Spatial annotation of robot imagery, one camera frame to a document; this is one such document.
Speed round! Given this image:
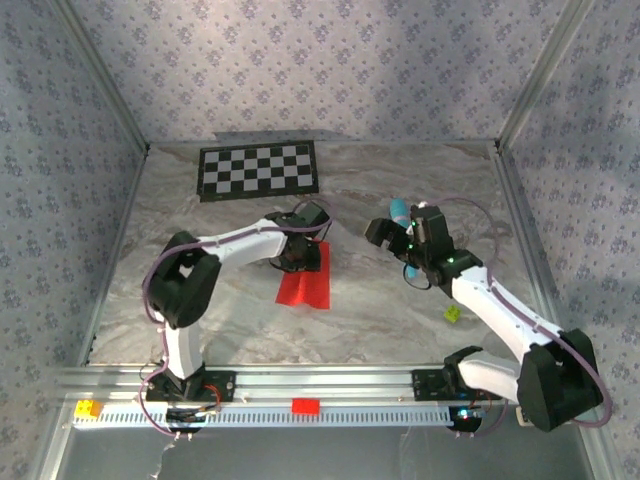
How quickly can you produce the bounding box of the white slotted cable duct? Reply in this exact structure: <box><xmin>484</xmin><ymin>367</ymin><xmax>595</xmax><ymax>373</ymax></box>
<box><xmin>72</xmin><ymin>402</ymin><xmax>454</xmax><ymax>429</ymax></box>

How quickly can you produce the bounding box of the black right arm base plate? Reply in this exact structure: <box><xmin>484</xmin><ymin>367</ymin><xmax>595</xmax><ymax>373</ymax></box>
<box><xmin>410</xmin><ymin>368</ymin><xmax>504</xmax><ymax>404</ymax></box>

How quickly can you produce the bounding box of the aluminium mounting rail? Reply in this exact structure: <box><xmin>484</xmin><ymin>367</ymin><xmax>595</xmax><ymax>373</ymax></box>
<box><xmin>53</xmin><ymin>363</ymin><xmax>524</xmax><ymax>407</ymax></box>

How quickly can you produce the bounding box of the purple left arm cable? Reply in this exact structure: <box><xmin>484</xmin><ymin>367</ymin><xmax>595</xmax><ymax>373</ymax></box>
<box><xmin>137</xmin><ymin>196</ymin><xmax>335</xmax><ymax>441</ymax></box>

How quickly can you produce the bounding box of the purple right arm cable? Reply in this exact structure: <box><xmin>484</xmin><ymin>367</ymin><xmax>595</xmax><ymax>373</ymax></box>
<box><xmin>432</xmin><ymin>196</ymin><xmax>614</xmax><ymax>441</ymax></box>

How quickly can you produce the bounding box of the aluminium frame side bar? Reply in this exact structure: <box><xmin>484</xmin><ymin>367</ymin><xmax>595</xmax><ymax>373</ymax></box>
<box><xmin>77</xmin><ymin>147</ymin><xmax>151</xmax><ymax>369</ymax></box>
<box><xmin>492</xmin><ymin>142</ymin><xmax>556</xmax><ymax>321</ymax></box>

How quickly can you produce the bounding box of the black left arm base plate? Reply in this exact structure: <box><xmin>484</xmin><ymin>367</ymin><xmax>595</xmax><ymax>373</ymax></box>
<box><xmin>144</xmin><ymin>368</ymin><xmax>237</xmax><ymax>404</ymax></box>

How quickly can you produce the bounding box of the black controller board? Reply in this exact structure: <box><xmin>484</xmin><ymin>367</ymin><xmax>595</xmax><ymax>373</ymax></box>
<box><xmin>163</xmin><ymin>405</ymin><xmax>224</xmax><ymax>434</ymax></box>
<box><xmin>446</xmin><ymin>404</ymin><xmax>487</xmax><ymax>434</ymax></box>

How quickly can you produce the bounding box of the black white checkerboard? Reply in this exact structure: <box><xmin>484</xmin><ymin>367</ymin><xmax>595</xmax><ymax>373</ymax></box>
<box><xmin>196</xmin><ymin>140</ymin><xmax>321</xmax><ymax>204</ymax></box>

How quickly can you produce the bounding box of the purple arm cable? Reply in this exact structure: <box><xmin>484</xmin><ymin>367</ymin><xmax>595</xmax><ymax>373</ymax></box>
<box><xmin>137</xmin><ymin>196</ymin><xmax>335</xmax><ymax>441</ymax></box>
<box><xmin>432</xmin><ymin>196</ymin><xmax>614</xmax><ymax>441</ymax></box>

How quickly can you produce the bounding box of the aluminium frame post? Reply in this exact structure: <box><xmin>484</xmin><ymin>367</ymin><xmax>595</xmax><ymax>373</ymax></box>
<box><xmin>493</xmin><ymin>0</ymin><xmax>597</xmax><ymax>151</ymax></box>
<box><xmin>49</xmin><ymin>0</ymin><xmax>152</xmax><ymax>154</ymax></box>

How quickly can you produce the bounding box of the teal cylinder tube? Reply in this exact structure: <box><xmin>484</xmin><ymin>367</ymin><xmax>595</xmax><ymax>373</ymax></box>
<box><xmin>389</xmin><ymin>198</ymin><xmax>419</xmax><ymax>281</ymax></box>

